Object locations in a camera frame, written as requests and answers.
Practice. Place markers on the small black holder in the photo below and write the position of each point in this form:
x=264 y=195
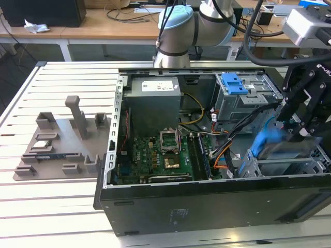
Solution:
x=265 y=18

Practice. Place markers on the metal drive cage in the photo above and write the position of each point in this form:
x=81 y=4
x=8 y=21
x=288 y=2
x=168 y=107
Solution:
x=232 y=106

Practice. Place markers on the hard disk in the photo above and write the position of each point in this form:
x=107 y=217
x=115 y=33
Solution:
x=282 y=151

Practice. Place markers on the black PC case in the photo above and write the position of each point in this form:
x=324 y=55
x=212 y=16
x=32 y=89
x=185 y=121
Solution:
x=207 y=206

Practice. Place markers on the crumpled white paper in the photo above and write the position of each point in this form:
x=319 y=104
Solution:
x=36 y=27

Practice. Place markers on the silver CPU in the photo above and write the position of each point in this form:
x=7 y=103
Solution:
x=41 y=145

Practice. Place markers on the CPU socket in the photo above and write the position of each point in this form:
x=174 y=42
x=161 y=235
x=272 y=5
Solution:
x=172 y=162

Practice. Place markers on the wooden desk white frame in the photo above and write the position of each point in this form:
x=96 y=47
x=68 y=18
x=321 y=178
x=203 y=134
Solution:
x=103 y=28
x=15 y=32

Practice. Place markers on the grey-brown parts rack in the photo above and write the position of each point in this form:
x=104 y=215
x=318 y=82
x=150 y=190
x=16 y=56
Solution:
x=67 y=134

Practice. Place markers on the black graphics card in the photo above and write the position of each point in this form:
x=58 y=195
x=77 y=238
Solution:
x=168 y=178

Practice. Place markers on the silver tray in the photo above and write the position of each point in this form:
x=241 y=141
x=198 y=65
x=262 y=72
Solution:
x=280 y=9

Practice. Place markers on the RAM stick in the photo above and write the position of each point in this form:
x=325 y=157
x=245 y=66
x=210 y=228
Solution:
x=204 y=157
x=57 y=156

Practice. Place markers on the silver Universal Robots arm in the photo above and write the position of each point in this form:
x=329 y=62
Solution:
x=181 y=28

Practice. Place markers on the blue plastic latch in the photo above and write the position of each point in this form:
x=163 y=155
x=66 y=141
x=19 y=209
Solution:
x=234 y=85

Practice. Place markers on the blue cardboard box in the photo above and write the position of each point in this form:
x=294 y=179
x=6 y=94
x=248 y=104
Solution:
x=310 y=2

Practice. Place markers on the metal disk bay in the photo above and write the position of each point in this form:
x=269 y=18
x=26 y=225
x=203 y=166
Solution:
x=274 y=165

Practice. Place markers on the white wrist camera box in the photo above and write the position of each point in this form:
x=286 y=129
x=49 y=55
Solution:
x=302 y=25

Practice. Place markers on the grey power supply unit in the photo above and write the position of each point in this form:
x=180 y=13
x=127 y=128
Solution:
x=152 y=111

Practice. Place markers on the large black box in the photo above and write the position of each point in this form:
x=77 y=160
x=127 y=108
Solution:
x=44 y=13

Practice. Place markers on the green motherboard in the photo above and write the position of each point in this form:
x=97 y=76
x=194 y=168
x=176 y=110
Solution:
x=144 y=155

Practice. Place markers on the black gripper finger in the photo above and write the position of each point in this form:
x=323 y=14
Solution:
x=315 y=121
x=292 y=106

